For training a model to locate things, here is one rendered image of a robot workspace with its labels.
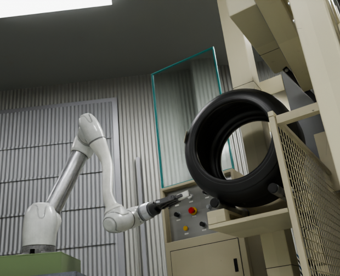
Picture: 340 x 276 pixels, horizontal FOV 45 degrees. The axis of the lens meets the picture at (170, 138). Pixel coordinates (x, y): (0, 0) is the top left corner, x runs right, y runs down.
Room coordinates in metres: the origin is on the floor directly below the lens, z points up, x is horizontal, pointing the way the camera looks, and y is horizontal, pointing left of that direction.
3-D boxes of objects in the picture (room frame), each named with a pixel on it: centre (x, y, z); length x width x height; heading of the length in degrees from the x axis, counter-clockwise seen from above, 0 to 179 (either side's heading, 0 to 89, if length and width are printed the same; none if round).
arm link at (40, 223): (2.01, 0.68, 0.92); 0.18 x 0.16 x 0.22; 20
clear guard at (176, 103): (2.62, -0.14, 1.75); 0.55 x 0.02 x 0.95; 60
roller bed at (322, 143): (1.93, -0.82, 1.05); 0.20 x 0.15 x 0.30; 150
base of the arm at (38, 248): (1.99, 0.68, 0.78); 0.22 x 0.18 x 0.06; 7
